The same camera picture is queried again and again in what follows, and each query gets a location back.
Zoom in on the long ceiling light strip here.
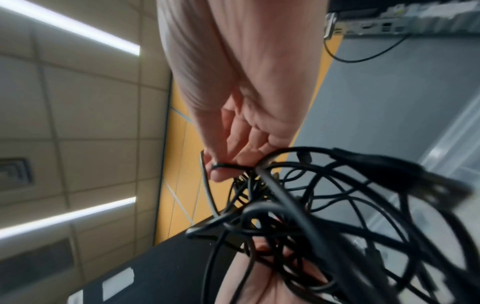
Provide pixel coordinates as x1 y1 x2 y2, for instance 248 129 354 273
0 196 137 240
0 0 141 57

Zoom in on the thin black cable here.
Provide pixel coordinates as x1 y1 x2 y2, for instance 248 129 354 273
323 32 412 64

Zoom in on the tangle of black cables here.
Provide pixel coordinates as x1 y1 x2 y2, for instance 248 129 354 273
185 146 480 304

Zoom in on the silver cable connector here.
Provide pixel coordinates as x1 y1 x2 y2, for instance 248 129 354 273
324 12 339 41

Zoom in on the black panel with white labels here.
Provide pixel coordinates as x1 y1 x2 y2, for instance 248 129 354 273
67 228 241 304

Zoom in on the long ceiling air vent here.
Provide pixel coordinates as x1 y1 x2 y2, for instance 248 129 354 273
0 237 75 286

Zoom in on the person's right hand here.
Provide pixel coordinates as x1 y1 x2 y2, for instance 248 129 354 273
156 0 331 182

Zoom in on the grey computer case with ports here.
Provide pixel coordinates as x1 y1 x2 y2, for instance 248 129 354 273
327 0 480 38

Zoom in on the square ceiling air vent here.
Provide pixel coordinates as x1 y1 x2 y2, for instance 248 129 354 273
0 158 34 192

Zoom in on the person's left hand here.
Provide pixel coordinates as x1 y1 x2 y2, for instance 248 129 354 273
215 218 338 304

